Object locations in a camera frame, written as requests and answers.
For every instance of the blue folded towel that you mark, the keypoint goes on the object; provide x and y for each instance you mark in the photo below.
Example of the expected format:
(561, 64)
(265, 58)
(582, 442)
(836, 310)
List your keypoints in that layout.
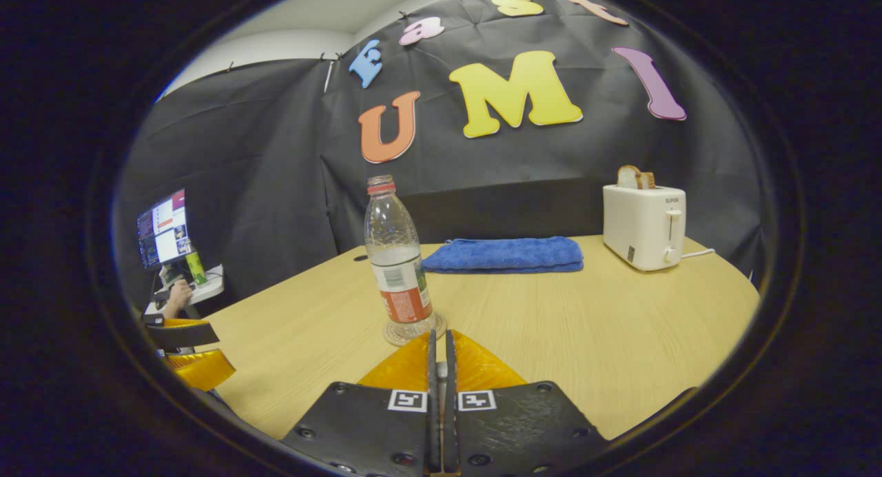
(503, 254)

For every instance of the white toaster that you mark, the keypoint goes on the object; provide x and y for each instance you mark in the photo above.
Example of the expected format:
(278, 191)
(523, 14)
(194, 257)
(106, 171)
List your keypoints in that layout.
(641, 229)

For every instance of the black backdrop cloth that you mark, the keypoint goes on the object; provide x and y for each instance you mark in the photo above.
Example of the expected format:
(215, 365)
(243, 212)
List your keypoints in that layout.
(262, 187)

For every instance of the computer monitor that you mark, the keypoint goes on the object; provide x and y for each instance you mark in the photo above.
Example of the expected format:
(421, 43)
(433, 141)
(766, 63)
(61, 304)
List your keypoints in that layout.
(164, 229)

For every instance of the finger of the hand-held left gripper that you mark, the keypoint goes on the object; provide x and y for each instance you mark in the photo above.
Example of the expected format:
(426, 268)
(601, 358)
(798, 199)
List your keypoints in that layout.
(203, 370)
(182, 336)

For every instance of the green bottle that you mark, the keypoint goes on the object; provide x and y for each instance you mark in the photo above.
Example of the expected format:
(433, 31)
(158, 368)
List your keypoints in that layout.
(196, 269)

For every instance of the round cork coaster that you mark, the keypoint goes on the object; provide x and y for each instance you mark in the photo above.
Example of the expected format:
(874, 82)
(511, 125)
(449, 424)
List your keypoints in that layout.
(400, 338)

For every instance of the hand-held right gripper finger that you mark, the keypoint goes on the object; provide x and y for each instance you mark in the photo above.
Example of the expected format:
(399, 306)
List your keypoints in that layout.
(449, 429)
(433, 429)

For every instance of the clear plastic water bottle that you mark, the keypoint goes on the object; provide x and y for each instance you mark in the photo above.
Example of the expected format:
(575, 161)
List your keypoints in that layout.
(396, 256)

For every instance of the bread slice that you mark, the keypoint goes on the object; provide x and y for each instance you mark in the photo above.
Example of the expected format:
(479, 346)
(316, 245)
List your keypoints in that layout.
(630, 178)

